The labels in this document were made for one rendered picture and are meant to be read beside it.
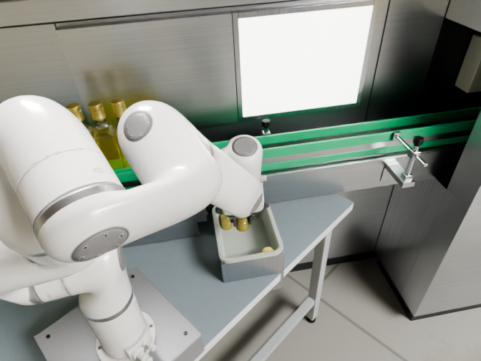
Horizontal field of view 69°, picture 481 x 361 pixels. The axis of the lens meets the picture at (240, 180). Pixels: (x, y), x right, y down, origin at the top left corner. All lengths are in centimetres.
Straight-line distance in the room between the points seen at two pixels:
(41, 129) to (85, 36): 74
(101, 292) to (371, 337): 139
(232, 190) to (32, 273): 29
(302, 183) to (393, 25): 57
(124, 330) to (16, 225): 38
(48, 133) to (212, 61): 79
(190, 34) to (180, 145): 71
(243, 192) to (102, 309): 32
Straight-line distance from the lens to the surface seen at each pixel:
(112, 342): 78
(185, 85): 111
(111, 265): 61
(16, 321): 112
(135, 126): 40
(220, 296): 97
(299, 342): 175
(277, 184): 114
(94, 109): 101
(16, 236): 44
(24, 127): 37
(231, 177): 53
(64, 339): 92
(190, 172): 35
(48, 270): 52
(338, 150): 116
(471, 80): 146
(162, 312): 88
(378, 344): 181
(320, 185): 119
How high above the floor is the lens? 157
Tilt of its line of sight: 39 degrees down
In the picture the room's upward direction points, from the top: 4 degrees counter-clockwise
